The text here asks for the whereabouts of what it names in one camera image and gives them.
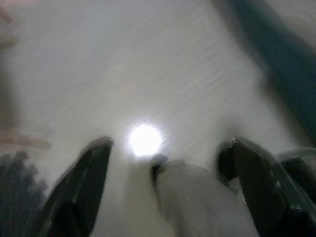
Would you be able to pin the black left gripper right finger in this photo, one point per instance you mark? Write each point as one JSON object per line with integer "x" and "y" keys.
{"x": 264, "y": 192}

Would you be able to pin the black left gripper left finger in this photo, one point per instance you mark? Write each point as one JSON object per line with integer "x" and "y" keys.
{"x": 79, "y": 187}

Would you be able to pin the dark knitted textile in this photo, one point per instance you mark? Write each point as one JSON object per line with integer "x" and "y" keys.
{"x": 17, "y": 192}

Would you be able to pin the grey white robot leg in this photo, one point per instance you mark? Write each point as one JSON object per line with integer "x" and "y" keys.
{"x": 197, "y": 202}

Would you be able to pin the dark teal furniture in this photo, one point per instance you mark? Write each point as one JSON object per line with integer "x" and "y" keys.
{"x": 279, "y": 49}

